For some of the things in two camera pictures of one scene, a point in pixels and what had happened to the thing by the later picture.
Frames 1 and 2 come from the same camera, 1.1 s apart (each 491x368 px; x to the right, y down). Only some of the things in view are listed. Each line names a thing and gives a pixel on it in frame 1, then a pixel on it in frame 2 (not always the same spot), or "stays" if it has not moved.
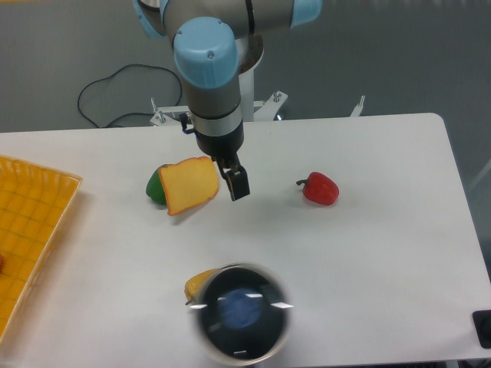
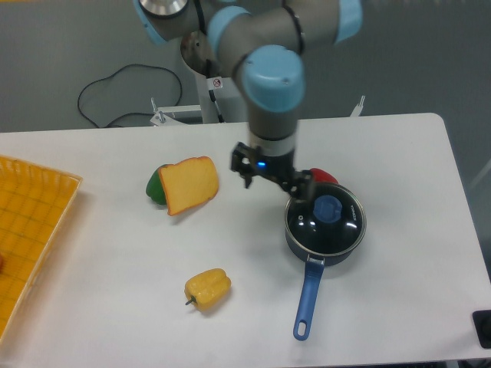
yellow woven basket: (34, 202) stays
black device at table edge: (482, 321) stays
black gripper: (222, 149) -> (300, 185)
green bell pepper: (155, 189) stays
